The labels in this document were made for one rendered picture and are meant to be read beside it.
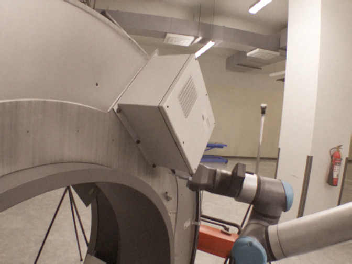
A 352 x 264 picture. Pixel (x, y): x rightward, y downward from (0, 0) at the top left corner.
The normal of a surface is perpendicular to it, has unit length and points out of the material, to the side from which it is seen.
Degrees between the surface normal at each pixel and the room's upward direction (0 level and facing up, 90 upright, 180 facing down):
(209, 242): 90
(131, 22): 90
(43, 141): 90
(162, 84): 47
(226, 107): 90
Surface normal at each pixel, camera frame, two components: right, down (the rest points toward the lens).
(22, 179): 0.00, -0.97
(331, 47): 0.18, 0.09
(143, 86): -0.29, -0.66
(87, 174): 0.87, 0.11
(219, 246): -0.48, 0.03
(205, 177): 0.16, -0.60
